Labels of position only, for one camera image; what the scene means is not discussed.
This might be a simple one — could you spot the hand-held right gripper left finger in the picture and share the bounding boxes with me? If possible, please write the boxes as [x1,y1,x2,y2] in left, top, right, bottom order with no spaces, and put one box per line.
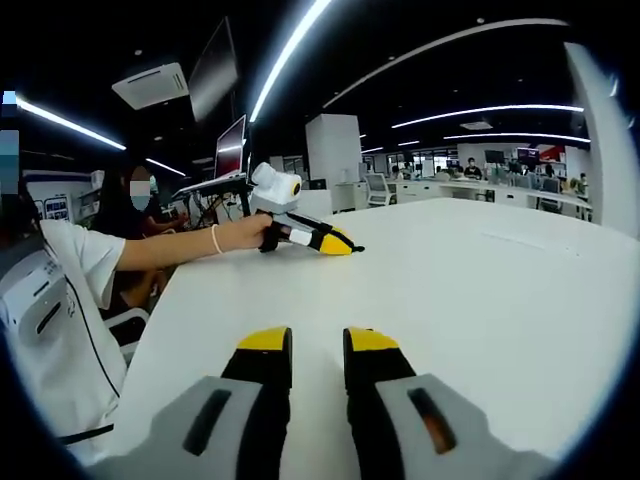
[89,327,294,480]

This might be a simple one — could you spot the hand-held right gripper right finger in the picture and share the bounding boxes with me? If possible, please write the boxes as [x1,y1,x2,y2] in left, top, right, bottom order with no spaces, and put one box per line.
[342,327,551,480]

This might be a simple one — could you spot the person's left hand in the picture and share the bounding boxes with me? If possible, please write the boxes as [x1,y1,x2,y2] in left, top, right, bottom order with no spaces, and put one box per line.
[249,215,282,253]

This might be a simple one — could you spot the black laptop stand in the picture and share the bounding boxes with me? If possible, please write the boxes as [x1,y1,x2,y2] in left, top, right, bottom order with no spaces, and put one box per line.
[172,172,257,219]

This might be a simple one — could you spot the open laptop with red screen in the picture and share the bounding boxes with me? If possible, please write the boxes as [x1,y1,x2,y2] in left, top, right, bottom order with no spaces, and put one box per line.
[213,113,250,182]

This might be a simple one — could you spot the white mesh office chair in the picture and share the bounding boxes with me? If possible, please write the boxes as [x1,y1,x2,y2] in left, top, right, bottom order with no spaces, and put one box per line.
[363,172,400,207]

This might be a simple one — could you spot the dark hanging ceiling monitor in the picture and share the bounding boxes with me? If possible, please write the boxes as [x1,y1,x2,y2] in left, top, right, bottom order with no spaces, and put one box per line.
[187,16,240,123]

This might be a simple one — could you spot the long ceiling light strip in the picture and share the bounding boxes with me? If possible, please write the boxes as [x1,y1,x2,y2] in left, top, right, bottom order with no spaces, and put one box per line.
[248,0,335,124]

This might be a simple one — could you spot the white ceiling air vent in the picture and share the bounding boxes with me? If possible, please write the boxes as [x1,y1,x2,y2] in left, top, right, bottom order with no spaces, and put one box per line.
[111,61,190,110]

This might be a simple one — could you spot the row of white office desks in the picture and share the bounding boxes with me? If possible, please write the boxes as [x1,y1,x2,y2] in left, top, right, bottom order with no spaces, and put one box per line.
[334,174,594,221]

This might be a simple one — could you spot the white chest device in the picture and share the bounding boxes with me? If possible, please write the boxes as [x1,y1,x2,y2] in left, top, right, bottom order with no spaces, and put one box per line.
[0,249,71,374]

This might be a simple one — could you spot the black hand strap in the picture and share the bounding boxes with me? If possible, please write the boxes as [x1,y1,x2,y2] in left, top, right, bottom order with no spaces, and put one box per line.
[258,223,284,254]

